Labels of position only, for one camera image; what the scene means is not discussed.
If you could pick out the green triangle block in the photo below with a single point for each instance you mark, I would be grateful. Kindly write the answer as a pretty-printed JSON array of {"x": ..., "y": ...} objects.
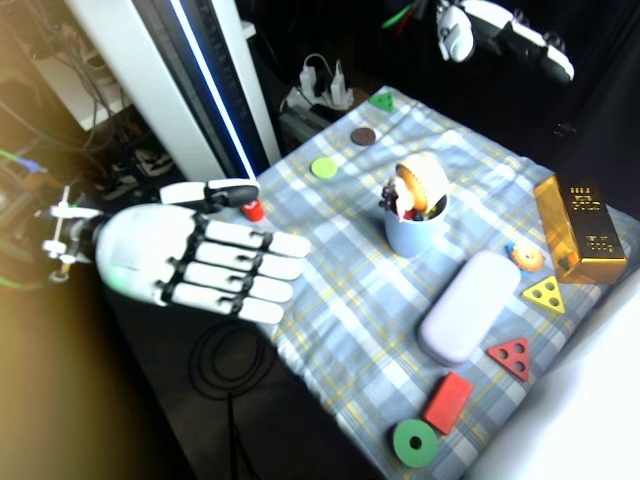
[{"x": 382, "y": 101}]

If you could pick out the yellow triangle block with holes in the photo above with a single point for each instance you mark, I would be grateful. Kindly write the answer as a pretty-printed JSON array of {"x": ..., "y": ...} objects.
[{"x": 542, "y": 300}]

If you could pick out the blue plastic cup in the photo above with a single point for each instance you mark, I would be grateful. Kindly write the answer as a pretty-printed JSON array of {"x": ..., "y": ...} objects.
[{"x": 410, "y": 237}]

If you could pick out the beige swirl toy biscuit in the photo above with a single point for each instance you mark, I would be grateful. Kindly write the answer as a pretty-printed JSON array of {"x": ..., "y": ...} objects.
[{"x": 527, "y": 258}]

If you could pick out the green sandwich cookie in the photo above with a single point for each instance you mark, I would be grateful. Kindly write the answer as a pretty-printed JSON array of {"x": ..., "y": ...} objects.
[{"x": 324, "y": 167}]

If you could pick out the chocolate ball topped toy cupcake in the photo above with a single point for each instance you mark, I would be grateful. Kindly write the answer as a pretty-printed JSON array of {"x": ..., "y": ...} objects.
[{"x": 425, "y": 177}]

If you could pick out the red rectangular block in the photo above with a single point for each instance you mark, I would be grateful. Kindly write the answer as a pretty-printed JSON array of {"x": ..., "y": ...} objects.
[{"x": 447, "y": 402}]

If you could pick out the red cylinder with white print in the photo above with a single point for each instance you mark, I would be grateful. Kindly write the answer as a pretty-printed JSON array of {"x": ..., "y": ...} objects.
[{"x": 254, "y": 211}]

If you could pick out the grey metal box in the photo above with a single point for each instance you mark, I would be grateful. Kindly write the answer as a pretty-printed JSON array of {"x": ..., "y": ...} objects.
[{"x": 300, "y": 125}]

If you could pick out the white power strip with plugs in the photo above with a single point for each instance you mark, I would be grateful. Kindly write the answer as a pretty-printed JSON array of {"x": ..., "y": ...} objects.
[{"x": 332, "y": 87}]

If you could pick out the blue plaid tablecloth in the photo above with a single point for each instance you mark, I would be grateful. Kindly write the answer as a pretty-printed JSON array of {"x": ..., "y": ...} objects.
[{"x": 360, "y": 300}]

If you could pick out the brown sandwich cookie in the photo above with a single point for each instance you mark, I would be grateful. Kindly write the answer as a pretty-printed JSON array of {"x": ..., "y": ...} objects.
[{"x": 363, "y": 136}]

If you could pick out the red triangle block with holes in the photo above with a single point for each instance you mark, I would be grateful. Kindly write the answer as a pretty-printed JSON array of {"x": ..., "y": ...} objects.
[{"x": 500, "y": 355}]

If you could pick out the shiny gold bar box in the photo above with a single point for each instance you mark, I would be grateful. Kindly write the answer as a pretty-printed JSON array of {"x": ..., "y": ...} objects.
[{"x": 585, "y": 220}]

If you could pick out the lavender glasses case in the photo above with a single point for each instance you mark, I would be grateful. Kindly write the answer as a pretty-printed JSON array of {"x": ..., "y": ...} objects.
[{"x": 467, "y": 310}]

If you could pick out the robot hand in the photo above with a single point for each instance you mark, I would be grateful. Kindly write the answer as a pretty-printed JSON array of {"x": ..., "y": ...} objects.
[
  {"x": 455, "y": 35},
  {"x": 145, "y": 250}
]

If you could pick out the white column with blue stripe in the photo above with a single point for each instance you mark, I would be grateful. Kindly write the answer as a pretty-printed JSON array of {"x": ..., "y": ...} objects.
[{"x": 150, "y": 85}]

